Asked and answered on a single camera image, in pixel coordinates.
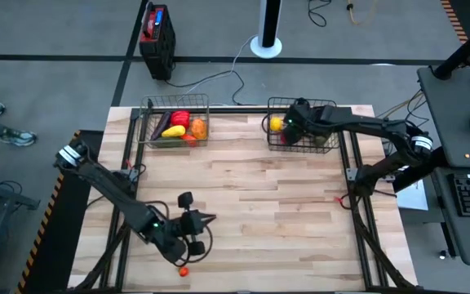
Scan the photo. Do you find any silver wire basket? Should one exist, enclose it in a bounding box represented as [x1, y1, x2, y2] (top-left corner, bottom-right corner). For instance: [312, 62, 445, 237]
[136, 93, 211, 149]

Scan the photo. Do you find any black wire basket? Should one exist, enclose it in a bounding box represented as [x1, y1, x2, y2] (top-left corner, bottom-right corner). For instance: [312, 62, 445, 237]
[266, 96, 341, 155]

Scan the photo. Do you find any grey metal stand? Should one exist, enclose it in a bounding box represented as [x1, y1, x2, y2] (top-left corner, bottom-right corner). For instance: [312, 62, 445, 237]
[0, 163, 42, 294]

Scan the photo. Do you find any black desk pole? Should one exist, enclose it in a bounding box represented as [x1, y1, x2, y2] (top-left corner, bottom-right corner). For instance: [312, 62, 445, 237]
[432, 16, 470, 82]

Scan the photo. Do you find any black aluminium table frame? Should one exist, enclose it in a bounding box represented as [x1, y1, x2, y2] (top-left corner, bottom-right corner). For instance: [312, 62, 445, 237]
[67, 105, 418, 293]

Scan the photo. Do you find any black mat hazard-striped edge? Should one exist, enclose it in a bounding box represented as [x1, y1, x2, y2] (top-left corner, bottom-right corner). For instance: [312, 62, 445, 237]
[14, 129, 112, 294]

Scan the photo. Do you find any white floor cable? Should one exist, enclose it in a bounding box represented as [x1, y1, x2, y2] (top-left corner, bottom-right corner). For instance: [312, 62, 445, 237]
[184, 35, 259, 96]

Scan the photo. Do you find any purple eggplant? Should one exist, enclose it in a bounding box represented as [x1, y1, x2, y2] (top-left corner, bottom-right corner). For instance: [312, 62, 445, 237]
[149, 110, 173, 142]

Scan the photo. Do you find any orange-black hazard strip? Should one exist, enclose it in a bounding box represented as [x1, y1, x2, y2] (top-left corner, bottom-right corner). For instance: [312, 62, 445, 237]
[440, 0, 469, 45]

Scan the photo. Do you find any black looped floor cable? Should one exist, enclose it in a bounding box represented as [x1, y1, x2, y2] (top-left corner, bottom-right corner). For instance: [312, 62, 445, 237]
[307, 0, 333, 28]

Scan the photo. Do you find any white paper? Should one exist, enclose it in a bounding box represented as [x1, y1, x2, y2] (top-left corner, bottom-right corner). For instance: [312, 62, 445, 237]
[396, 179, 430, 212]

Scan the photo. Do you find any orange bumpy round produce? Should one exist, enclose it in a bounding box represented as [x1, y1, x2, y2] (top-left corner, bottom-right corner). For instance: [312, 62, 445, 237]
[190, 118, 208, 140]

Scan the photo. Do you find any yellow oblong squash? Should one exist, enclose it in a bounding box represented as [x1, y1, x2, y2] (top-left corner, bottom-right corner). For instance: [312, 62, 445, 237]
[161, 124, 187, 139]

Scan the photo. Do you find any red bell pepper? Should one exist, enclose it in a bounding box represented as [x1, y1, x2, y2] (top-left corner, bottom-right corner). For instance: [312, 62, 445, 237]
[171, 109, 191, 130]

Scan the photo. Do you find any green cucumber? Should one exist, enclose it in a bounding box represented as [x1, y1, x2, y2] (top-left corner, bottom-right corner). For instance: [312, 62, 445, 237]
[149, 137, 184, 149]

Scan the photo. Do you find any yellow floor cable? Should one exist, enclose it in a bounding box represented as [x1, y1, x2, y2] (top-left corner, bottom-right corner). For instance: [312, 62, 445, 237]
[346, 0, 379, 25]

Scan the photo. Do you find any black desk beam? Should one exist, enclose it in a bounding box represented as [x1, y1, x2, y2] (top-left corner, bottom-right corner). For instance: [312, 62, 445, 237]
[392, 145, 450, 194]

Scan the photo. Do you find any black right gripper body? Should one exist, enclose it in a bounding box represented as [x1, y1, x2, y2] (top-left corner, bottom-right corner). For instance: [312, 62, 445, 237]
[286, 105, 322, 136]

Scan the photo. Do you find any red and black case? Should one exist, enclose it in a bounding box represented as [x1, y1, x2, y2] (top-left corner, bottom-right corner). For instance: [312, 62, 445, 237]
[138, 2, 177, 82]

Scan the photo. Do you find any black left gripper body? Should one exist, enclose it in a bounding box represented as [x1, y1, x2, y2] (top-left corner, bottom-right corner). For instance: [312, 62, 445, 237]
[179, 209, 205, 238]

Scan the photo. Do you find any grey keyboard desk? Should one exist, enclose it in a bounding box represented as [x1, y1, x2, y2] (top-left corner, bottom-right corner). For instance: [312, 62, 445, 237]
[430, 167, 470, 266]

